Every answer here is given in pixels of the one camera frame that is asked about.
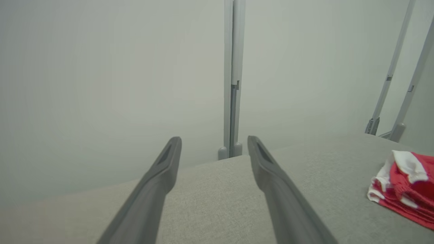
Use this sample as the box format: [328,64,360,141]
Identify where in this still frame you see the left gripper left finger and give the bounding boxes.
[97,137,182,244]

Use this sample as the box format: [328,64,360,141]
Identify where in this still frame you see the grey double partition post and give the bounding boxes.
[218,0,246,160]

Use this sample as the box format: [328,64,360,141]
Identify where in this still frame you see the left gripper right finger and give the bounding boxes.
[247,136,338,244]

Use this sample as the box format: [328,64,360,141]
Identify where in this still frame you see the red Bulls 23 shorts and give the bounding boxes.
[367,150,434,231]

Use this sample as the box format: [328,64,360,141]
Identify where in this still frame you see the thin slanted grey frame post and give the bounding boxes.
[365,0,416,135]

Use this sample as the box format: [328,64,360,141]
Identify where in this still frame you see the thick slanted grey frame post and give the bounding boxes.
[379,17,434,142]

